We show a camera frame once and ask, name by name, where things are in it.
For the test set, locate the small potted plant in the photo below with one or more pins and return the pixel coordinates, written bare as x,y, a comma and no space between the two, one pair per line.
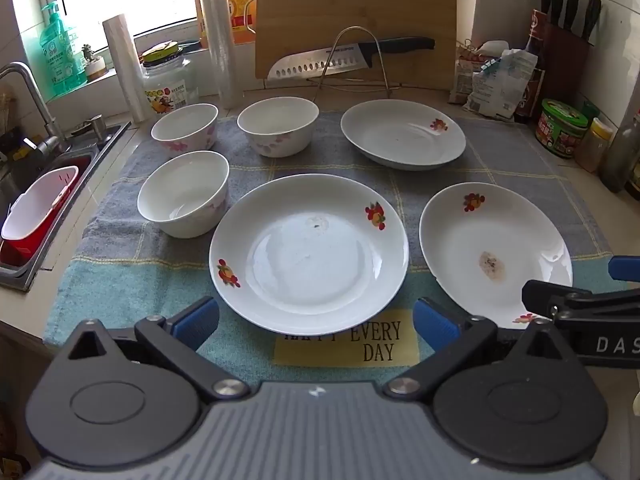
95,67

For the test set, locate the green dish soap bottle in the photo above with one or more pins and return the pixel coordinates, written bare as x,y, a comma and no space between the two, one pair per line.
60,55

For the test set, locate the yellow lid jar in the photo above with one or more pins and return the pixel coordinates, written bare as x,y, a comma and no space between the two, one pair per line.
595,145

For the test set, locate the red basin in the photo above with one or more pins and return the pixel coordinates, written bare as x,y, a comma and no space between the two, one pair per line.
30,245

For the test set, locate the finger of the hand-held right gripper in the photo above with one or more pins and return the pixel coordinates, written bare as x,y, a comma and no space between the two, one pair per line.
537,297
626,267

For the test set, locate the clear plastic cup stack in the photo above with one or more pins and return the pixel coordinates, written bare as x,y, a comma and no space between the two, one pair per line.
220,35

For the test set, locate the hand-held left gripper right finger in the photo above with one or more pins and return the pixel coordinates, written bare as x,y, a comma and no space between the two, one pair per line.
434,322

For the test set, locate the bamboo cutting board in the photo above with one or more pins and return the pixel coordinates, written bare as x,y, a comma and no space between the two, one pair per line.
350,5

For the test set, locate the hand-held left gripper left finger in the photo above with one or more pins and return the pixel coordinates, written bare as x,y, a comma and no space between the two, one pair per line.
197,322

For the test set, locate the white plate with brown stain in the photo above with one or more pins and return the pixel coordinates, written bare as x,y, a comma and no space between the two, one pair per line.
495,235

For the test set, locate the white strainer basket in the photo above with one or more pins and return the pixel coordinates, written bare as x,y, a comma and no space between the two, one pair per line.
35,205

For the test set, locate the white and blue food bag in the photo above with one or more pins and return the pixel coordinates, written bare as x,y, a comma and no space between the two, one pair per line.
500,85

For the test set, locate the orange carton box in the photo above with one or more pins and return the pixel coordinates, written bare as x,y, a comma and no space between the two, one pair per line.
240,5

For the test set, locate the stainless steel sink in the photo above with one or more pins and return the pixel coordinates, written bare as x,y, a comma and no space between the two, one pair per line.
87,160

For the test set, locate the dark soy sauce bottle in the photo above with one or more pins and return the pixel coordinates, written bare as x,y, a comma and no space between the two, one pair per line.
534,35

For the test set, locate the grey and teal checked towel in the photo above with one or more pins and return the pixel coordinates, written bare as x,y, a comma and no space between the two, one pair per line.
325,165

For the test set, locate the white plastic wrap roll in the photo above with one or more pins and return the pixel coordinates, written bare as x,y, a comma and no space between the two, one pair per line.
125,70

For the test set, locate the metal faucet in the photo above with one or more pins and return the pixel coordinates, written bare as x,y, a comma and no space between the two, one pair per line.
35,95

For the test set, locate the dark knife block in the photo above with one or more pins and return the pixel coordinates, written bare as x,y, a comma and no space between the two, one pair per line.
567,65

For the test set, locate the clear glass bottle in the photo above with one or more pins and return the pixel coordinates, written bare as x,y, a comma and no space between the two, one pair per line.
620,155

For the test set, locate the glass jar yellow-green lid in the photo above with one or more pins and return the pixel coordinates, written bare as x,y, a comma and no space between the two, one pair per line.
167,85

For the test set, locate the metal sink fitting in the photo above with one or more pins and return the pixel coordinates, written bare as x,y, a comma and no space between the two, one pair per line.
92,125

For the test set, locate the green cap bottle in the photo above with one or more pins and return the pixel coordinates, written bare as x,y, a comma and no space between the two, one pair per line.
591,110

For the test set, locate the green lid sauce jar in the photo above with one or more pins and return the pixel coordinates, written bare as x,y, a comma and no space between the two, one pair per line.
561,127

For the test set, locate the red and brown food bag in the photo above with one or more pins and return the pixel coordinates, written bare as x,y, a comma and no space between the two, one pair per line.
465,70

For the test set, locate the white floral plate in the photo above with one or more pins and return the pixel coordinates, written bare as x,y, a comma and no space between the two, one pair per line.
310,260
400,135

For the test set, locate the white floral bowl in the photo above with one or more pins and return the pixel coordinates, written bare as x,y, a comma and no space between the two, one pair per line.
182,197
277,127
185,127

